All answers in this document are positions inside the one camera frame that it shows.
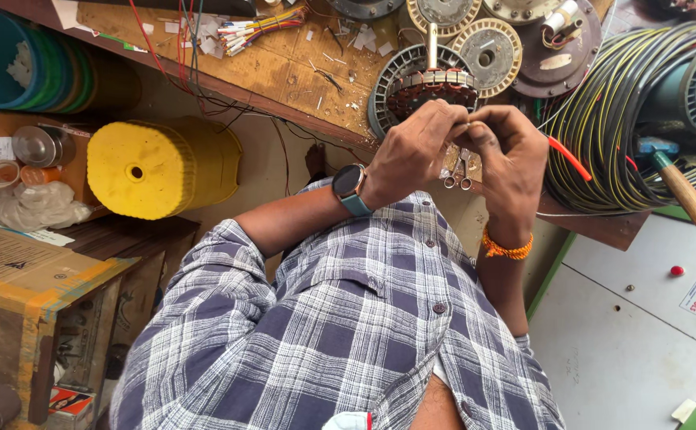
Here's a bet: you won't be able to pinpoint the grey motor with white shaft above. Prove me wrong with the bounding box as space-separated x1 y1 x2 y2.
639 33 696 142

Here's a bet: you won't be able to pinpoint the orange sleeved wire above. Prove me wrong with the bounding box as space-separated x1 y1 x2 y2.
546 135 593 182

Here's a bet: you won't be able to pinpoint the coil of black yellow cable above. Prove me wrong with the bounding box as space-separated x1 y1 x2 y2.
538 21 696 215

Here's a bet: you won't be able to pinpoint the small orange printed box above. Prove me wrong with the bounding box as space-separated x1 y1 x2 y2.
45 385 96 430

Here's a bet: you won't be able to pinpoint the steel containers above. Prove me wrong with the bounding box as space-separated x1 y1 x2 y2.
12 124 78 168

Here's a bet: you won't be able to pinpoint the fan stator with copper windings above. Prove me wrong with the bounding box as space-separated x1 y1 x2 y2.
368 23 481 139

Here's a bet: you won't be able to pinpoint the person's left hand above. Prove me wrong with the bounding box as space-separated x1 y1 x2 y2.
363 98 473 211

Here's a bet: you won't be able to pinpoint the white control panel cabinet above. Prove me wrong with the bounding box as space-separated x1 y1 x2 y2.
526 206 696 430

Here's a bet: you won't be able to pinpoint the orange capped jar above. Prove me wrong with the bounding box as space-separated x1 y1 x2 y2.
20 165 63 186

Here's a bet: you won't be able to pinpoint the cream rimmed motor disc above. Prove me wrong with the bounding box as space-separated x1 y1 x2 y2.
406 0 484 38
450 17 524 100

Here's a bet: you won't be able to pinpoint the yellow plastic stool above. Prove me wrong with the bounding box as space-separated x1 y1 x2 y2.
86 116 243 221

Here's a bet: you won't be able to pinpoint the small steel scissors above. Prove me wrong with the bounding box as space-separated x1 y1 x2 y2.
442 148 475 191

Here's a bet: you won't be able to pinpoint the person's right hand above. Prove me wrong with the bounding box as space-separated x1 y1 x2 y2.
452 105 550 238

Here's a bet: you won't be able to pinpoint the hammer with wooden handle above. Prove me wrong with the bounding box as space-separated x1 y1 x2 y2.
635 137 696 261

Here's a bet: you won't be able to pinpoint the stack of plastic tubs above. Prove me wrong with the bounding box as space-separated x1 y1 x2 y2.
0 0 143 115

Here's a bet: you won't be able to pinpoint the taped cardboard box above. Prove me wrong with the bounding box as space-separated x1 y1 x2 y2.
0 221 141 430

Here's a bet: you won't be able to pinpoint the smartwatch with teal strap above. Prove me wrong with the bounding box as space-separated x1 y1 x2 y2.
331 163 376 218

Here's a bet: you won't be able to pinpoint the bundle of coloured wires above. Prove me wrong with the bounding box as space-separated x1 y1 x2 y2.
216 6 309 58

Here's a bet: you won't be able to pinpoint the person's foot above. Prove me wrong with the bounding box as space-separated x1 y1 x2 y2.
304 143 327 181

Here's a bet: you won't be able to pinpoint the blue white plaid shirt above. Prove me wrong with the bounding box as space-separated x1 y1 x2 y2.
109 178 567 430

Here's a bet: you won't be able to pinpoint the cream motor cover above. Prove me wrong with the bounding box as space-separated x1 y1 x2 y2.
482 0 571 26

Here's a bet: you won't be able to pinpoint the small white block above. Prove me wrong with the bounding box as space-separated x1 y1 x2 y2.
671 398 696 424

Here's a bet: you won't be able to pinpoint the dark brown motor cover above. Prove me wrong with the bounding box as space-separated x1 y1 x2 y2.
510 0 603 100

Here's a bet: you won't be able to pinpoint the crumpled white plastic bag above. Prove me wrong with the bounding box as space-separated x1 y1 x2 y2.
0 180 93 233

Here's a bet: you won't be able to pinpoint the orange thread bracelet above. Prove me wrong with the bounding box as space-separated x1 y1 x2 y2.
481 224 534 261

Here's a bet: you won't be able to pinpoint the dark grey motor cover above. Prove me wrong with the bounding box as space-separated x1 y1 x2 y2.
324 0 407 21

